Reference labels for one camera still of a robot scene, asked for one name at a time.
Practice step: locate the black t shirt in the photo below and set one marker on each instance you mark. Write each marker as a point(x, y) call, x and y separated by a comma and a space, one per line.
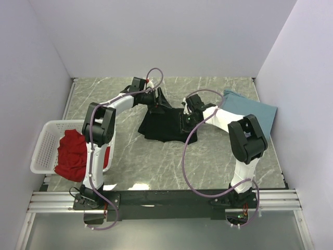
point(164, 127)

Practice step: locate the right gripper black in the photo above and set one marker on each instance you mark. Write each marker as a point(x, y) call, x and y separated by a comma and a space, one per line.
point(183, 127)

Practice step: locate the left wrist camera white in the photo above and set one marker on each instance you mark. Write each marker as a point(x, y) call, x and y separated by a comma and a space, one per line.
point(149, 84)

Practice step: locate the red t shirt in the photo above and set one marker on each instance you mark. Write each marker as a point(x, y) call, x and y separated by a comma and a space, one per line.
point(72, 156)

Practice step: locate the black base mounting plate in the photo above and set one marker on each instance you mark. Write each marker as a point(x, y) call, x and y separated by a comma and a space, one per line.
point(174, 204)

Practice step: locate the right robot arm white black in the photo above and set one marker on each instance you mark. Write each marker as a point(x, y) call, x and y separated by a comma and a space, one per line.
point(247, 140)

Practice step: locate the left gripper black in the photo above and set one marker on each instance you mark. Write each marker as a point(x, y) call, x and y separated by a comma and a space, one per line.
point(155, 108)

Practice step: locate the aluminium rail frame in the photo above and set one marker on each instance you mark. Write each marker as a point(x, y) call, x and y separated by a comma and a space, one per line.
point(62, 202)

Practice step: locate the white plastic laundry basket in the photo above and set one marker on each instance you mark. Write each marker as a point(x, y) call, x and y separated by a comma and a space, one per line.
point(45, 156)

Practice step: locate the folded blue t shirt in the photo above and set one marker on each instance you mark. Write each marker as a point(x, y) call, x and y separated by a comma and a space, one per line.
point(238, 104)

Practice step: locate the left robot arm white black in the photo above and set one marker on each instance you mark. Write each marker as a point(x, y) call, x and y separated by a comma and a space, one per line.
point(99, 128)

